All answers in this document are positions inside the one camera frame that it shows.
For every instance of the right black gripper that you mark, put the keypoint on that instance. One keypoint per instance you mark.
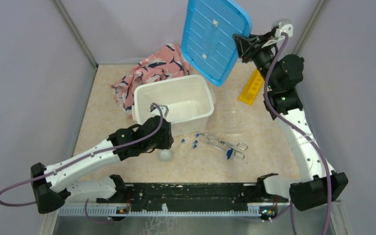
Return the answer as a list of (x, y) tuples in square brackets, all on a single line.
[(244, 43)]

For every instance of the blue plastic bin lid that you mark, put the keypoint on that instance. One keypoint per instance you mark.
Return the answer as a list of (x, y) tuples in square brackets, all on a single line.
[(207, 42)]

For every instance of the white plastic storage bin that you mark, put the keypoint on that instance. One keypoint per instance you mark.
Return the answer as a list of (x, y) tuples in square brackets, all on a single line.
[(189, 99)]

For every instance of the white round ball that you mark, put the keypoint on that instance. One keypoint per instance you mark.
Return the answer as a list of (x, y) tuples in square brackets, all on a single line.
[(164, 155)]

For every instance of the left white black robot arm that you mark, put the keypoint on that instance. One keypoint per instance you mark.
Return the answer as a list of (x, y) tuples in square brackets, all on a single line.
[(59, 183)]

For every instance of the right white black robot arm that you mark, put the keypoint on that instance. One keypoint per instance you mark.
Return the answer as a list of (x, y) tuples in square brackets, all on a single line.
[(319, 183)]

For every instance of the yellow test tube rack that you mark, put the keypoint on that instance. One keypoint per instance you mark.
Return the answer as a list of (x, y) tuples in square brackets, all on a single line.
[(252, 88)]

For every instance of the pink patterned cloth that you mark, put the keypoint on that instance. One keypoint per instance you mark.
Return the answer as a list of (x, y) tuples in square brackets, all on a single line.
[(164, 64)]

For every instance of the metal crucible tongs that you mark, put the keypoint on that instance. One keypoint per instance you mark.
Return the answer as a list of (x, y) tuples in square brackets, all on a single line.
[(224, 146)]

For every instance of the blue clamp piece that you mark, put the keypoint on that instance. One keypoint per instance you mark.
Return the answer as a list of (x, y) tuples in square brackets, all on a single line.
[(229, 153)]

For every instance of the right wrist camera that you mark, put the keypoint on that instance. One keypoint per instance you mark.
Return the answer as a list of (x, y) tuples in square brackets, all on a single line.
[(282, 26)]

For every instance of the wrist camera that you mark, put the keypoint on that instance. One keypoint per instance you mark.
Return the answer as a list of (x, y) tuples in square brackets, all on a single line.
[(282, 26), (159, 110)]

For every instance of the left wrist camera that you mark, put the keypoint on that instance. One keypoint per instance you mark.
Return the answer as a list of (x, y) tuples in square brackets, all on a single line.
[(159, 110)]

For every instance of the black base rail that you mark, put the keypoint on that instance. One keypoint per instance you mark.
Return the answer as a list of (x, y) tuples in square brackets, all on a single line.
[(201, 197)]

